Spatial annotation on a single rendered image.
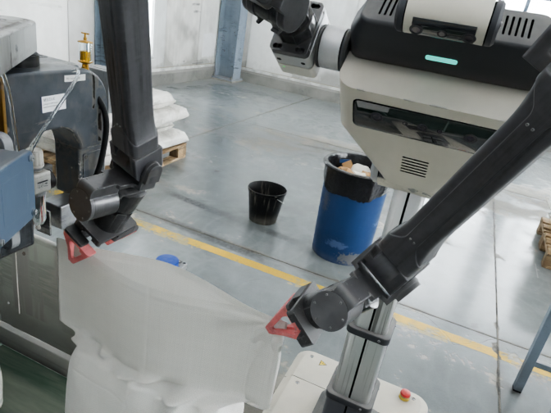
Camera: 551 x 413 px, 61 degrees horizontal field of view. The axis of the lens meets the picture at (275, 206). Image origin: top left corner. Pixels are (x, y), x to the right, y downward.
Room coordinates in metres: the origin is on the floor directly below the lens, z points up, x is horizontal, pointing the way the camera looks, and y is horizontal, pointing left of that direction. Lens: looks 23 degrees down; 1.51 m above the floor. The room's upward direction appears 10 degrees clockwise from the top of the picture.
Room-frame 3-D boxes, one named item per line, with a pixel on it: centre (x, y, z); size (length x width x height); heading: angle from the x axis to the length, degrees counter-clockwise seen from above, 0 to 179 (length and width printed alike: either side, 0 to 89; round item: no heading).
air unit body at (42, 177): (0.76, 0.43, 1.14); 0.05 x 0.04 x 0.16; 160
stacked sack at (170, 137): (4.15, 1.23, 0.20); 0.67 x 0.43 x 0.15; 160
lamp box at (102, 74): (1.01, 0.42, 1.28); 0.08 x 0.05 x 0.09; 70
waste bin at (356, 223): (2.92, -0.50, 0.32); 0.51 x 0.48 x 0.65; 160
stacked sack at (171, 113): (4.14, 1.25, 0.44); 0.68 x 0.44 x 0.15; 160
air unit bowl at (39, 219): (0.75, 0.43, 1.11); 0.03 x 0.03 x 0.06
